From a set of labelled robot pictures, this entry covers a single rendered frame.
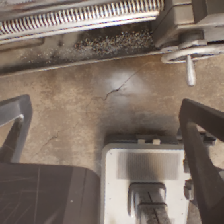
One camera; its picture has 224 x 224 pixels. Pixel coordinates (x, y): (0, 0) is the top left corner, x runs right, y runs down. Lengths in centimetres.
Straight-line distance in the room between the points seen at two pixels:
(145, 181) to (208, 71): 83
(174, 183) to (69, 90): 87
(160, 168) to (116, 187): 27
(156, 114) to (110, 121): 32
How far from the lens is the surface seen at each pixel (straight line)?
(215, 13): 54
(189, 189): 66
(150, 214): 102
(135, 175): 118
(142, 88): 135
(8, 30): 70
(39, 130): 144
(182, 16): 60
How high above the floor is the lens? 133
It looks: 84 degrees down
